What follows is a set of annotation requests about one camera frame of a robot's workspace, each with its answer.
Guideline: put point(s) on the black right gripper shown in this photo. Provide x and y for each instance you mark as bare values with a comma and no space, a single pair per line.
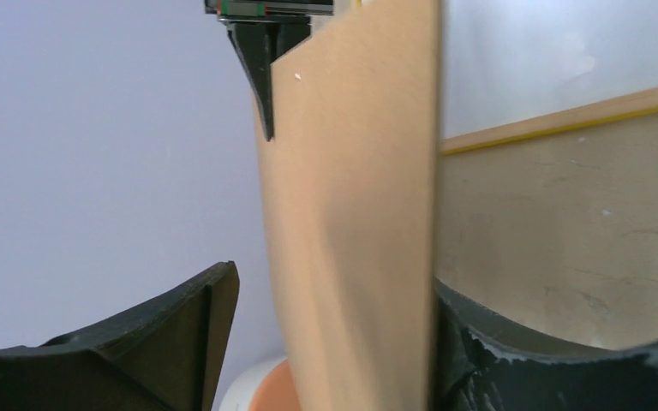
260,33

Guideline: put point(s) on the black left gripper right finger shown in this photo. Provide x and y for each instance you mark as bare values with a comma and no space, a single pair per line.
485,361

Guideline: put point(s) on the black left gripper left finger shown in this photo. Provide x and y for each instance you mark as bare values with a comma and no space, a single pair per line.
163,354

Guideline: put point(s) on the brown frame backing board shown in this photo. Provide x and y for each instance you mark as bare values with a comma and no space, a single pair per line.
348,187

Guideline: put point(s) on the building and sky photo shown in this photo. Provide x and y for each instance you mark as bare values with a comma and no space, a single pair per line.
508,61

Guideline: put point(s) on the yellow wooden picture frame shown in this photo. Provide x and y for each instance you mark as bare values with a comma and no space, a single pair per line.
611,110

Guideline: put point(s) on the white orange yellow drawer cabinet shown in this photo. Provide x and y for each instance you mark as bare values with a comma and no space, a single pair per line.
266,386

